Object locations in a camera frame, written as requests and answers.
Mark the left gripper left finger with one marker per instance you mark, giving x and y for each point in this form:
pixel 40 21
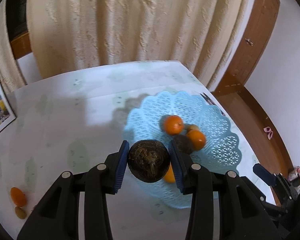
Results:
pixel 57 213

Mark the small orange on table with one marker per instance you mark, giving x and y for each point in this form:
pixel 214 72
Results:
pixel 18 197

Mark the cream curtain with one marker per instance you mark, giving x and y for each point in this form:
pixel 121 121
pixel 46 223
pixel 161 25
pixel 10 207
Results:
pixel 69 35
pixel 11 77

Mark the small brown fruit in basket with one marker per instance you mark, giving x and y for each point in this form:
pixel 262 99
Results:
pixel 192 127

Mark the brown wooden door frame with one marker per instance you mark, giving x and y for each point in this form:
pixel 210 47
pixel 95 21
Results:
pixel 243 108

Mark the green-yellow round fruit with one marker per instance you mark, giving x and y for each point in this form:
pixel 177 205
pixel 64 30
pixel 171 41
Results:
pixel 20 213

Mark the dark brown coconut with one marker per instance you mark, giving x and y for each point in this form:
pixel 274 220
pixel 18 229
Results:
pixel 148 160

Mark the cream curtain right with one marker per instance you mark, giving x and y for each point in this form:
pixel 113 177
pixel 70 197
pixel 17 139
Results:
pixel 69 35

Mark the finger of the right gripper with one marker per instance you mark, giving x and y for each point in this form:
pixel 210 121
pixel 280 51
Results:
pixel 264 174

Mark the dark brown fruit in basket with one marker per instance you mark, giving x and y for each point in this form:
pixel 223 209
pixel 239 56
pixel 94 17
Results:
pixel 183 144

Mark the light blue lace basket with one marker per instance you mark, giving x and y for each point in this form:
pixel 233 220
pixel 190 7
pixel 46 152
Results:
pixel 221 151

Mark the cream curtain left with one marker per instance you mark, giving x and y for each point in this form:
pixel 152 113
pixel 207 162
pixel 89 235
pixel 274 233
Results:
pixel 11 77

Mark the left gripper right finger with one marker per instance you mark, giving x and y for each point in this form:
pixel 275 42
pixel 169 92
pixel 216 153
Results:
pixel 241 213

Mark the white cloud-print tablecloth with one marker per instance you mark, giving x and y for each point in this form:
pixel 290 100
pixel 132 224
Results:
pixel 72 121

